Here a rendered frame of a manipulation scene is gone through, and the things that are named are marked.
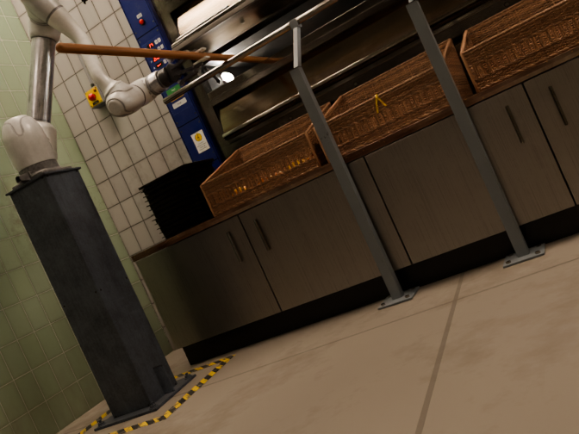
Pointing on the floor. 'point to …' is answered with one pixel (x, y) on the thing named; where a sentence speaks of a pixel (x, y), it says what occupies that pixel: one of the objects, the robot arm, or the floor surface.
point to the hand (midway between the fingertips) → (199, 56)
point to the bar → (345, 164)
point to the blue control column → (187, 92)
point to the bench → (510, 109)
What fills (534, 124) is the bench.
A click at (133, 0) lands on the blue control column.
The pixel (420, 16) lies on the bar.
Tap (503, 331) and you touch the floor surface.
